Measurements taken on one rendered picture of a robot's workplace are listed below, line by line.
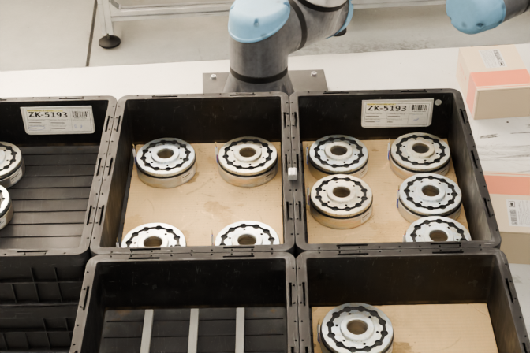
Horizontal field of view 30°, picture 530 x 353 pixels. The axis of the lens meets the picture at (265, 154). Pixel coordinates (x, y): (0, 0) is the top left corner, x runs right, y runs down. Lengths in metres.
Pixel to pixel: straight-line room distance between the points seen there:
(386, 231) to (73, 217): 0.52
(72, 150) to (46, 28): 2.03
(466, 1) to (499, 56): 0.71
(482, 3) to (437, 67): 0.80
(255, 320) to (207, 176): 0.34
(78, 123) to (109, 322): 0.44
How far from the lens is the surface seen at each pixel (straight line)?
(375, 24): 3.73
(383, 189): 1.69
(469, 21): 1.46
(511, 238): 1.74
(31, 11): 3.95
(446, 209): 1.62
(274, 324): 1.47
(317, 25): 1.96
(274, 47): 1.90
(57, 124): 1.80
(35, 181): 1.76
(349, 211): 1.60
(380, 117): 1.77
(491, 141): 2.03
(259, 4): 1.91
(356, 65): 2.22
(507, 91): 2.06
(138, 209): 1.67
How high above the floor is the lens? 1.93
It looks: 39 degrees down
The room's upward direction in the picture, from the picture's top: 2 degrees counter-clockwise
